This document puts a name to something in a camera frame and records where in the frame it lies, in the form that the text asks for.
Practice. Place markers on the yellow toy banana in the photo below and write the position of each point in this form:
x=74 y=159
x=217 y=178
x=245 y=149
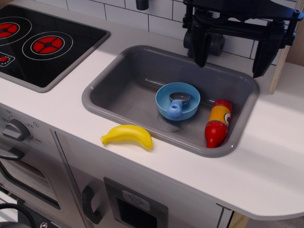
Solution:
x=129 y=132

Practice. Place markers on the grey oven door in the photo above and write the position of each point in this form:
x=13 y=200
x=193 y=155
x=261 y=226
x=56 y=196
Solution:
x=35 y=176

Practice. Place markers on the black toy stovetop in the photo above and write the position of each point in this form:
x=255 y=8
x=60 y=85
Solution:
x=38 y=50

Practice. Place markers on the red toy ketchup bottle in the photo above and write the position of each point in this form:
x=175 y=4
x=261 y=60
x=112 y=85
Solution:
x=217 y=125

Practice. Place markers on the grey oven knob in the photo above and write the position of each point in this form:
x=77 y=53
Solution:
x=16 y=130

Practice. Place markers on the light blue plastic bowl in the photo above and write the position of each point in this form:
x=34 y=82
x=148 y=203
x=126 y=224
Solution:
x=163 y=102

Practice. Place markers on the dark grey cabinet handle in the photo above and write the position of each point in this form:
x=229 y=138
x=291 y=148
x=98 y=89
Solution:
x=87 y=196

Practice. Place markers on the dark grey toy faucet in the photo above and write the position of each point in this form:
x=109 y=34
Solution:
x=216 y=45

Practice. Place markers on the black base plate with screw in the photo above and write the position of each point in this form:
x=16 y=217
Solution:
x=38 y=218

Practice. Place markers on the light wooden side post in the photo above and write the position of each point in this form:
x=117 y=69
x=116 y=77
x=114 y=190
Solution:
x=279 y=68

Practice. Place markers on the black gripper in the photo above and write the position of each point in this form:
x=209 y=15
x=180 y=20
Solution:
x=272 y=24

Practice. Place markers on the blue handled toy spoon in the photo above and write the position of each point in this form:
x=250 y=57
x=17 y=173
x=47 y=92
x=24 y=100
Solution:
x=178 y=101

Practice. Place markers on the grey dispenser panel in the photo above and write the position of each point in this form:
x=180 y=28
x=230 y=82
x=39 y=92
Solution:
x=134 y=209

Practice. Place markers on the grey plastic sink basin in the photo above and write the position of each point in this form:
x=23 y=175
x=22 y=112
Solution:
x=125 y=93

